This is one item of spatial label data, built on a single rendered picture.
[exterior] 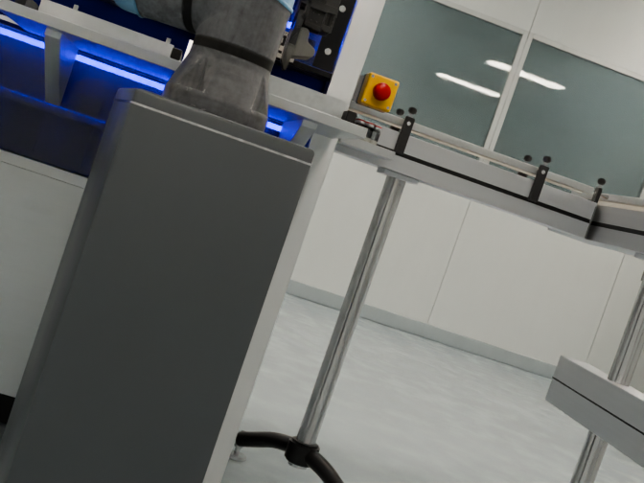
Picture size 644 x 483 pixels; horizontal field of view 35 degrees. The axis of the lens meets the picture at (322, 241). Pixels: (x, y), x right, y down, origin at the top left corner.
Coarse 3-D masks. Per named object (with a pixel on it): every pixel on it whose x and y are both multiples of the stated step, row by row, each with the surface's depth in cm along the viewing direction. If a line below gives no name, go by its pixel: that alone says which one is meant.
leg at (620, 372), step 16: (640, 256) 229; (640, 288) 228; (640, 304) 227; (640, 320) 227; (624, 336) 229; (640, 336) 227; (624, 352) 228; (640, 352) 228; (624, 368) 227; (624, 384) 227; (592, 448) 228; (576, 464) 231; (592, 464) 228; (576, 480) 229; (592, 480) 229
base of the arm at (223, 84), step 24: (192, 48) 140; (216, 48) 137; (240, 48) 137; (192, 72) 137; (216, 72) 136; (240, 72) 137; (264, 72) 140; (168, 96) 138; (192, 96) 136; (216, 96) 135; (240, 96) 137; (264, 96) 141; (240, 120) 137; (264, 120) 141
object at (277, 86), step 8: (272, 80) 190; (280, 80) 190; (272, 88) 190; (280, 88) 190; (288, 88) 190; (296, 88) 190; (304, 88) 190; (280, 96) 190; (288, 96) 190; (296, 96) 190; (304, 96) 191; (312, 96) 191; (320, 96) 191; (328, 96) 191; (304, 104) 191; (312, 104) 191; (320, 104) 191; (328, 104) 191; (336, 104) 192; (344, 104) 192; (328, 112) 192; (336, 112) 192
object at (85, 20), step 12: (48, 0) 193; (48, 12) 193; (60, 12) 194; (72, 12) 194; (84, 24) 194; (96, 24) 195; (108, 24) 195; (120, 36) 196; (132, 36) 196; (144, 36) 196; (144, 48) 196; (156, 48) 197; (168, 48) 197
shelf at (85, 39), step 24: (0, 0) 178; (24, 24) 198; (48, 24) 180; (72, 24) 181; (96, 48) 196; (120, 48) 182; (144, 72) 222; (168, 72) 194; (288, 120) 215; (312, 120) 189; (336, 120) 189
